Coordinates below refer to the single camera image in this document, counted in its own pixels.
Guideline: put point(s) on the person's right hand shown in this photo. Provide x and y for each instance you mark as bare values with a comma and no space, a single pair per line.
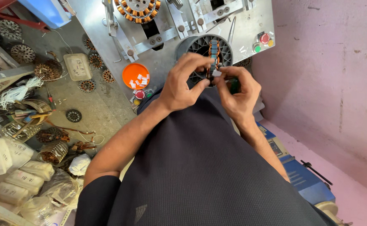
241,99

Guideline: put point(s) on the person's left hand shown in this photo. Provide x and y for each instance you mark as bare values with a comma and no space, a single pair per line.
178,84

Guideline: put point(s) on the white insulation paper piece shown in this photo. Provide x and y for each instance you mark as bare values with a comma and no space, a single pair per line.
216,73

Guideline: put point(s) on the copper wound motor stator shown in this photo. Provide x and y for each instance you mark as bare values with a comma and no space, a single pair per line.
214,51

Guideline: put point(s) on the metal winding machine table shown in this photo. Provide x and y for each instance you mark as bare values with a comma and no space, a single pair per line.
170,59

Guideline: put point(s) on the green push button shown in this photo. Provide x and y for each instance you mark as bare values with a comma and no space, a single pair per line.
257,48
149,93

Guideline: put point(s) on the heap of white paper pieces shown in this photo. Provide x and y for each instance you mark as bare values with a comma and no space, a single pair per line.
141,80

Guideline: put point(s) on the red push button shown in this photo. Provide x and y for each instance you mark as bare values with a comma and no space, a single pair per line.
264,38
139,94

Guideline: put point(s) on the grey ribbed round housing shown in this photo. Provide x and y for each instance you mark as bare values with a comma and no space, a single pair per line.
196,44

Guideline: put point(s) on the yellow push button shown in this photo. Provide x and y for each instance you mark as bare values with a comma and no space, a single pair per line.
136,101
270,43

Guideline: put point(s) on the orange plastic lid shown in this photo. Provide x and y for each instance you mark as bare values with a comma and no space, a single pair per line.
130,73

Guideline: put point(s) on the metal tweezers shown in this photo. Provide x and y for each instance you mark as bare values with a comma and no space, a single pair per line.
231,29

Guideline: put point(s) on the person's black shirt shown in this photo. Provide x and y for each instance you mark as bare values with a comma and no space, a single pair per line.
196,169

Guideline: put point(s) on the large copper wound stator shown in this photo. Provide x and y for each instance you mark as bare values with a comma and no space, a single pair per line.
138,11

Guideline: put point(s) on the blue metal machine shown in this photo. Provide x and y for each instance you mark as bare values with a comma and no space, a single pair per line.
305,179

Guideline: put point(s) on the white written plastic container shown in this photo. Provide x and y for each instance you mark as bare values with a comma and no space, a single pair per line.
77,66

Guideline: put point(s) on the black metal lever rod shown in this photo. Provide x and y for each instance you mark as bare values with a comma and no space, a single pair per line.
316,172

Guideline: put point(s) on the crumpled white cloth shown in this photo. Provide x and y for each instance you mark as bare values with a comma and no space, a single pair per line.
80,164

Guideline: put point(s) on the scattered bare motor stators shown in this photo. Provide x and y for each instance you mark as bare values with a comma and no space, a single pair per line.
48,69

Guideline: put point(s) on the beige round machine part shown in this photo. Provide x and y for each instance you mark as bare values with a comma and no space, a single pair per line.
327,208

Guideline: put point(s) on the blue plastic crate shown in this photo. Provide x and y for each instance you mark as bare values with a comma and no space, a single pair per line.
45,11

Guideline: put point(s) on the clear plastic bags heap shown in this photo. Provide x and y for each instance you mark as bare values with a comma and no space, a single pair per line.
56,193

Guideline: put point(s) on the heap of white written packets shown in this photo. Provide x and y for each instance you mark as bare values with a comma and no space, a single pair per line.
11,171

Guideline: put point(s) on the grey metal angle frame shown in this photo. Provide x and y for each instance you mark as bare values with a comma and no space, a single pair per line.
1,77

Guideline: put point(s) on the red metal frame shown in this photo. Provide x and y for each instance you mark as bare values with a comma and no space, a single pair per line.
11,15

